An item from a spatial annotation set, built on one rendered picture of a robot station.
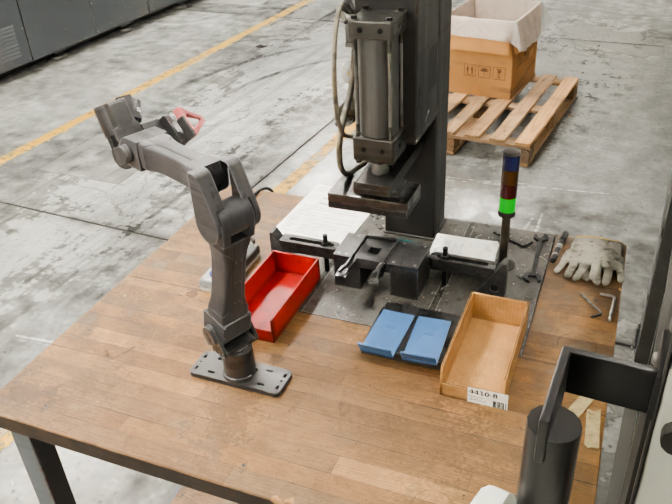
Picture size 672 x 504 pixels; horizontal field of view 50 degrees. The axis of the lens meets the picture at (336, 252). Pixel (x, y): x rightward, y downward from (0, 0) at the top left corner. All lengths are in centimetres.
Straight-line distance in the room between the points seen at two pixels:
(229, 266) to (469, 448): 52
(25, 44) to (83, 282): 353
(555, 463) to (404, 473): 81
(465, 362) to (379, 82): 57
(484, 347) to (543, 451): 105
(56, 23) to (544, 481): 670
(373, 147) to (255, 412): 57
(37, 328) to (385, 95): 226
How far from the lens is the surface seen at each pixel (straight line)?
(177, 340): 159
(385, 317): 155
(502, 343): 152
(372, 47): 142
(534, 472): 49
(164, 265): 185
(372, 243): 168
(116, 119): 142
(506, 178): 164
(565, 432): 47
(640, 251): 365
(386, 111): 146
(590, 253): 181
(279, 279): 172
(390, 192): 151
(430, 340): 149
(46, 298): 354
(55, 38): 700
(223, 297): 132
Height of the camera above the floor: 187
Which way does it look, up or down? 32 degrees down
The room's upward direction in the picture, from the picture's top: 3 degrees counter-clockwise
